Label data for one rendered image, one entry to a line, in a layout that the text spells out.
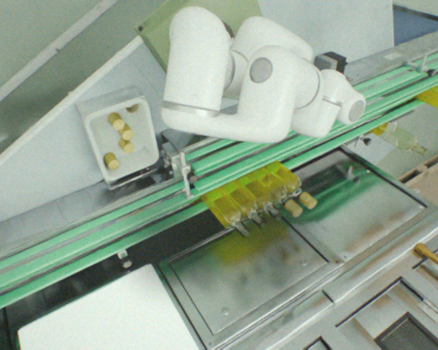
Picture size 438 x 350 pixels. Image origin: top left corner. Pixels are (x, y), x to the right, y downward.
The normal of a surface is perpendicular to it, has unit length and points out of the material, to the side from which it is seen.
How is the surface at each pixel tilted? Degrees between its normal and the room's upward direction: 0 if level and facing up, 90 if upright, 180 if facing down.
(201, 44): 40
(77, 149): 0
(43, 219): 90
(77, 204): 90
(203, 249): 90
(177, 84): 68
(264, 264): 90
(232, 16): 1
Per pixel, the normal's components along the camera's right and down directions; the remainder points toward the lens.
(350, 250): -0.07, -0.75
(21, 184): 0.51, 0.55
